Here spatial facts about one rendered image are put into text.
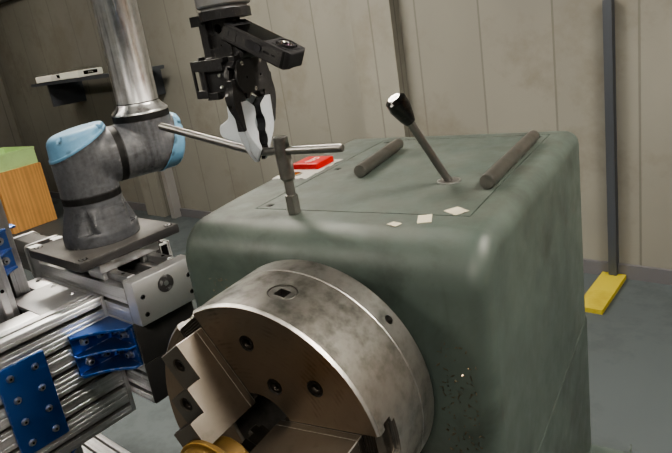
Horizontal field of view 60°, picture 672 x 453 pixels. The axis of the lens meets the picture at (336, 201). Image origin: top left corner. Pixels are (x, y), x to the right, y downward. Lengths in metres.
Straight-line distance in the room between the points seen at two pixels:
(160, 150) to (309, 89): 3.01
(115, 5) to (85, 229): 0.44
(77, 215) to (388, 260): 0.73
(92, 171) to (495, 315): 0.83
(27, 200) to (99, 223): 5.64
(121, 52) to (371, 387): 0.87
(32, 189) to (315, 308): 6.33
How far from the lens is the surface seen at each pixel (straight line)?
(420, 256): 0.70
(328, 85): 4.10
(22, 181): 6.84
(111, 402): 1.34
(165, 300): 1.19
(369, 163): 1.01
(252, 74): 0.83
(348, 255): 0.74
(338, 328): 0.63
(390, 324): 0.67
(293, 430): 0.67
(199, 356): 0.68
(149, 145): 1.26
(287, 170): 0.83
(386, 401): 0.64
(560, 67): 3.30
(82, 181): 1.24
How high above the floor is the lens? 1.50
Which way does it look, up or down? 16 degrees down
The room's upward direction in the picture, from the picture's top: 9 degrees counter-clockwise
